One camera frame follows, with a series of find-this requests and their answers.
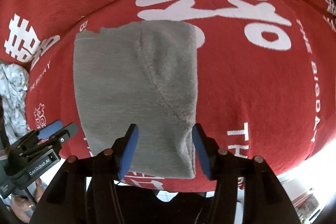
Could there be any grey knit sweater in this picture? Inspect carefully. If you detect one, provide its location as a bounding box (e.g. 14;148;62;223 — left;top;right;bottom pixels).
73;20;198;179

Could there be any red seat cushion white print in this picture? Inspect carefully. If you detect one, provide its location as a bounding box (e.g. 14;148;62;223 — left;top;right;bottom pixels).
26;0;335;192

